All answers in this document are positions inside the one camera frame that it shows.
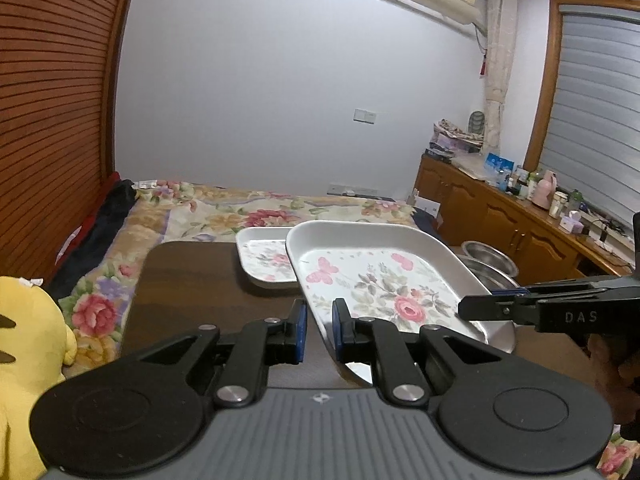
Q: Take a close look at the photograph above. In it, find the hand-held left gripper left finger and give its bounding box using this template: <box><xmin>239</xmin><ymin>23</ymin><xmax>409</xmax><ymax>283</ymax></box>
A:
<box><xmin>119</xmin><ymin>299</ymin><xmax>308</xmax><ymax>409</ymax></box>

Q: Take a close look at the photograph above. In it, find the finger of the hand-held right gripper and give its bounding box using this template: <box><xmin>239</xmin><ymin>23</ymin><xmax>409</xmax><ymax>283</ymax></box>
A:
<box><xmin>487</xmin><ymin>272</ymin><xmax>632</xmax><ymax>296</ymax></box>
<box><xmin>457</xmin><ymin>293</ymin><xmax>540</xmax><ymax>322</ymax></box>

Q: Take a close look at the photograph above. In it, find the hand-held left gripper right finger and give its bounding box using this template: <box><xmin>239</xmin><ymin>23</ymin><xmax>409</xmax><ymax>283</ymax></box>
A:
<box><xmin>332</xmin><ymin>298</ymin><xmax>512</xmax><ymax>407</ymax></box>

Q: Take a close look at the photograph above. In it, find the stainless steel bowl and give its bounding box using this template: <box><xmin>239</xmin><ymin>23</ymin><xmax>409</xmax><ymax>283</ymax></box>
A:
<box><xmin>460</xmin><ymin>240</ymin><xmax>519</xmax><ymax>276</ymax></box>
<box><xmin>457</xmin><ymin>256</ymin><xmax>519</xmax><ymax>293</ymax></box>

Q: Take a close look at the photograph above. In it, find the large floral tray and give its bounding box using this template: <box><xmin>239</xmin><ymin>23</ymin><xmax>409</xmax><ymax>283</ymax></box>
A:
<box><xmin>285</xmin><ymin>220</ymin><xmax>517</xmax><ymax>386</ymax></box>

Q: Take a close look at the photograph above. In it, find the small floral tray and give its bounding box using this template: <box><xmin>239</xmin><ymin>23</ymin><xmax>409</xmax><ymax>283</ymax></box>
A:
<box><xmin>235</xmin><ymin>226</ymin><xmax>301</xmax><ymax>290</ymax></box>

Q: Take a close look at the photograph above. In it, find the person's right hand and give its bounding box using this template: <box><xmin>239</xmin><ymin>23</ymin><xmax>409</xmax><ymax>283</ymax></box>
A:
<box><xmin>587</xmin><ymin>334</ymin><xmax>640</xmax><ymax>426</ymax></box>

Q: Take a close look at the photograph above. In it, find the white power strip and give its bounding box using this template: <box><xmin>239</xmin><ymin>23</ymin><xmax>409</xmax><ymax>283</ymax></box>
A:
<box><xmin>587</xmin><ymin>227</ymin><xmax>633</xmax><ymax>257</ymax></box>

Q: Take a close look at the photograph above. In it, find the wooden cabinet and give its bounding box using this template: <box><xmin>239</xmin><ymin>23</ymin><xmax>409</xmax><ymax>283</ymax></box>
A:
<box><xmin>414</xmin><ymin>154</ymin><xmax>636</xmax><ymax>291</ymax></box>

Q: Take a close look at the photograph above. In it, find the small white box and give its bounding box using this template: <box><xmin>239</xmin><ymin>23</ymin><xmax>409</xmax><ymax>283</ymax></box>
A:
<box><xmin>560</xmin><ymin>210</ymin><xmax>586</xmax><ymax>234</ymax></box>

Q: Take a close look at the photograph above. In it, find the pink bottle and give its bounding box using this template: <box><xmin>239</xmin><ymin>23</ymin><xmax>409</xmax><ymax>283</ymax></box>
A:
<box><xmin>531</xmin><ymin>170</ymin><xmax>560</xmax><ymax>209</ymax></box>

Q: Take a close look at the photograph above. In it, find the white cardboard box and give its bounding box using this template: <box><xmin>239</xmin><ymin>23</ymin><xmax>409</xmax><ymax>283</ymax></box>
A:
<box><xmin>414</xmin><ymin>195</ymin><xmax>442</xmax><ymax>217</ymax></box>

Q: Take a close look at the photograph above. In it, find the blue box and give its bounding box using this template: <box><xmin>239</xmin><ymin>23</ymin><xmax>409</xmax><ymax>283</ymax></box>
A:
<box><xmin>484</xmin><ymin>152</ymin><xmax>516</xmax><ymax>184</ymax></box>

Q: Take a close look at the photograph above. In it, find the white cloth pad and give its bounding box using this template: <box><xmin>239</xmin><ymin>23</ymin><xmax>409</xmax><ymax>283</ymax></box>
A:
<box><xmin>452</xmin><ymin>152</ymin><xmax>488</xmax><ymax>181</ymax></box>

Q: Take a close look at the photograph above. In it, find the stack of printed bags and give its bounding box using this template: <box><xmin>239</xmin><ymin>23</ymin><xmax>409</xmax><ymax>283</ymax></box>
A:
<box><xmin>432</xmin><ymin>119</ymin><xmax>485</xmax><ymax>156</ymax></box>

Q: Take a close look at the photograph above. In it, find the small grey fan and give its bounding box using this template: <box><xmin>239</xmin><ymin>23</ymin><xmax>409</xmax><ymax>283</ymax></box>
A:
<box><xmin>467</xmin><ymin>110</ymin><xmax>487</xmax><ymax>141</ymax></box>

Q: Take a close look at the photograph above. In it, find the grey window blind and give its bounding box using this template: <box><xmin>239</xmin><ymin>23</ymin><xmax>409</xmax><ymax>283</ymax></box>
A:
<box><xmin>537</xmin><ymin>2</ymin><xmax>640</xmax><ymax>231</ymax></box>

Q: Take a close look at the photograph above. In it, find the dark navy cloth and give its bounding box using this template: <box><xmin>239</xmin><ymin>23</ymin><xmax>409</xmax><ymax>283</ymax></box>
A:
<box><xmin>45</xmin><ymin>172</ymin><xmax>138</xmax><ymax>301</ymax></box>

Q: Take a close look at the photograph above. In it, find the cream lace curtain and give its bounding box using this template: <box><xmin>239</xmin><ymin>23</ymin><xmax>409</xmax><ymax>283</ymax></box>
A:
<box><xmin>482</xmin><ymin>0</ymin><xmax>518</xmax><ymax>153</ymax></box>

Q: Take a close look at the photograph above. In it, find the yellow plush toy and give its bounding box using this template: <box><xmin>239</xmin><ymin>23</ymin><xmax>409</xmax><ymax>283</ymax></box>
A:
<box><xmin>0</xmin><ymin>275</ymin><xmax>79</xmax><ymax>480</ymax></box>

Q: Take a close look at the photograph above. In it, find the wooden louvred wardrobe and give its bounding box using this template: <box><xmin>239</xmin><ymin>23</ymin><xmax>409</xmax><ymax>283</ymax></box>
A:
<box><xmin>0</xmin><ymin>0</ymin><xmax>143</xmax><ymax>281</ymax></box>

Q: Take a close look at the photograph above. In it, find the wall socket strip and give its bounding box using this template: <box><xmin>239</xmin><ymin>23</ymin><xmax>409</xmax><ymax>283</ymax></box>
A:
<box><xmin>327</xmin><ymin>184</ymin><xmax>379</xmax><ymax>196</ymax></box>

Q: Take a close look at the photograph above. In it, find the wooden window frame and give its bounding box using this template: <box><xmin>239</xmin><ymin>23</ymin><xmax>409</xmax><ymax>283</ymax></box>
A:
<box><xmin>522</xmin><ymin>0</ymin><xmax>640</xmax><ymax>183</ymax></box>

